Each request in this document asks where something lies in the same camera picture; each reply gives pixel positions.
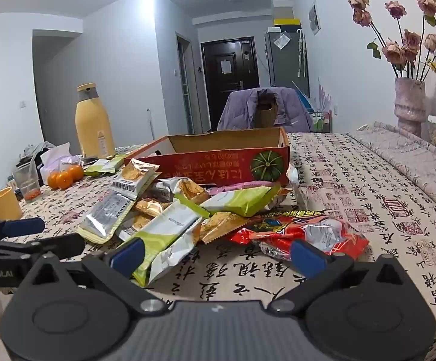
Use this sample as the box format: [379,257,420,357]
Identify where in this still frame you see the red cardboard box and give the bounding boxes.
[124,126,291,189]

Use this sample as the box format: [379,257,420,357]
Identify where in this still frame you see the white oat crisp packet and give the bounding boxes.
[79,190,141,244]
[153,177,212,205]
[116,212,154,242]
[110,158,161,201]
[285,163,306,205]

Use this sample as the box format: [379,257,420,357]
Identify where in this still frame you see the white folded umbrella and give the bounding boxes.
[297,28,306,78]

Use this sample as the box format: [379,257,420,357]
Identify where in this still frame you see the plastic bag with wrappers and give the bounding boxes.
[39,142,72,168]

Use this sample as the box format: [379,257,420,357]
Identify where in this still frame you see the grey refrigerator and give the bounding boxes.
[265,28,310,94]

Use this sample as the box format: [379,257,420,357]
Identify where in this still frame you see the pink snack packet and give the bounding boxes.
[206,180,275,193]

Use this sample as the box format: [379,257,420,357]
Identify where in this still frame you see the grey cloth pile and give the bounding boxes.
[15,141,57,166]

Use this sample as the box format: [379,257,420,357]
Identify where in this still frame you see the yellow thermos bottle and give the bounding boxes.
[75,83,116,159]

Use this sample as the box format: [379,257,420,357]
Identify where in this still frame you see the yellow cup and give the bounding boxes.
[0,187,23,221]

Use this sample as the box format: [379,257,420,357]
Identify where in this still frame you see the green white snack packet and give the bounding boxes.
[105,153,127,170]
[130,200,203,287]
[84,159,119,177]
[175,185,282,219]

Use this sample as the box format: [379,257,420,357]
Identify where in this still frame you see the purple jacket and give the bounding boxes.
[217,87,314,134]

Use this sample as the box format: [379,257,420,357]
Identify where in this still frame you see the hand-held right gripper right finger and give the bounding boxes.
[268,239,412,313]

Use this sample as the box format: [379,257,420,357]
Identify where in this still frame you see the dark brown door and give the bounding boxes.
[201,38,261,130]

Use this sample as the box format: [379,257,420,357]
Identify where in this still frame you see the blue folded board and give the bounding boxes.
[291,81,312,111]

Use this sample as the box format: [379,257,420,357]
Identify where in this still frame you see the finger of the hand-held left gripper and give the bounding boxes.
[0,217,46,239]
[0,233,86,260]

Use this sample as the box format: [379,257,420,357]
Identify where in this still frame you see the red snack bag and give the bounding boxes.
[227,208,369,263]

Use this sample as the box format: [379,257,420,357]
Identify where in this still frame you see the clear plastic cup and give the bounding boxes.
[13,160,41,201]

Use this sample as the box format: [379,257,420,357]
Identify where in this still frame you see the orange snack packet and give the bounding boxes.
[265,187,293,211]

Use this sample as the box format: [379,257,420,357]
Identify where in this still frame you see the grey interior door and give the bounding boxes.
[176,33,200,134]

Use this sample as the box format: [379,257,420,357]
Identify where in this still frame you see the pink wall decal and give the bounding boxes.
[317,77,333,121]

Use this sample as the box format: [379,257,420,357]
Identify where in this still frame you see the gold snack packet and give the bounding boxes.
[133,197,174,218]
[199,211,251,244]

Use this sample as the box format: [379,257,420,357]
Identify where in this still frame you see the wall poster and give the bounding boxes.
[308,0,322,36]

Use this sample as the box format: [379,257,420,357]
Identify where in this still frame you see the grey quilted cloth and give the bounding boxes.
[347,120,436,226]

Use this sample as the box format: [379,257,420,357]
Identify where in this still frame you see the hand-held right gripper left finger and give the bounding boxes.
[24,238,169,314]

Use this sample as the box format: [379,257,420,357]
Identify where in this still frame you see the dried rose bouquet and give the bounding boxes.
[347,0,436,96]

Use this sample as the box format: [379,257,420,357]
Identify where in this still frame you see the pink ceramic vase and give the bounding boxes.
[394,77,428,138]

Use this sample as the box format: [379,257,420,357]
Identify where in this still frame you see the brown chair back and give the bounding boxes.
[253,100,279,129]

